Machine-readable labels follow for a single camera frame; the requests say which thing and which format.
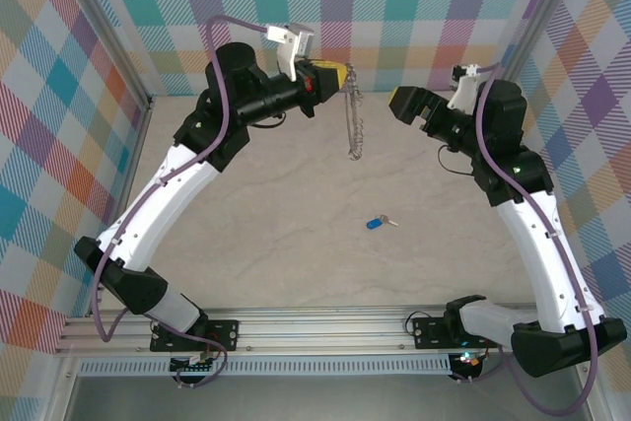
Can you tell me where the metal band with split rings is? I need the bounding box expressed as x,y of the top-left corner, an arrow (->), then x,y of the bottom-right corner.
339,61 -> 366,164

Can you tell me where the small black circuit board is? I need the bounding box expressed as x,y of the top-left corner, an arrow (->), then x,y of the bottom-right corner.
170,351 -> 222,376

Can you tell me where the grey metal panel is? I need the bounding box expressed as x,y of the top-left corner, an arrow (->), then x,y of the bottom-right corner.
63,374 -> 593,421

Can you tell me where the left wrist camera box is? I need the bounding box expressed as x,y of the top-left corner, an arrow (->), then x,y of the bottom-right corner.
265,22 -> 316,83

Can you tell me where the aluminium side rail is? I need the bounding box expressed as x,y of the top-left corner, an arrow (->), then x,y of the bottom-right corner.
86,95 -> 155,318

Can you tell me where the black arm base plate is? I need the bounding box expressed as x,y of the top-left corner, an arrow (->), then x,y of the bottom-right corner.
411,315 -> 504,351
150,317 -> 242,354

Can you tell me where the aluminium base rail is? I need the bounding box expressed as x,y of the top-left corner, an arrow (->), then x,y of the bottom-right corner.
53,305 -> 600,358

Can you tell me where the white slotted cable duct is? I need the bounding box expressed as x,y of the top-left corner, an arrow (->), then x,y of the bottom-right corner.
77,354 -> 453,377

